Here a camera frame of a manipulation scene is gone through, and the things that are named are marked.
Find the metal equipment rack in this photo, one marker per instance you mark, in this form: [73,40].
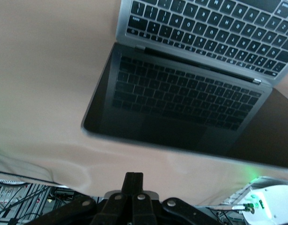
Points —
[22,201]

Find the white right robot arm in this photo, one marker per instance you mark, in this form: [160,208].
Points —
[275,206]

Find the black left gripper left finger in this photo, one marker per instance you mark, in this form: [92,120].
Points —
[115,211]

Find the grey laptop with black keyboard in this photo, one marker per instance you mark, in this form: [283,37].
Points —
[205,35]

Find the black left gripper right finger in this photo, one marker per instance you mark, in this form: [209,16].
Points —
[144,211]

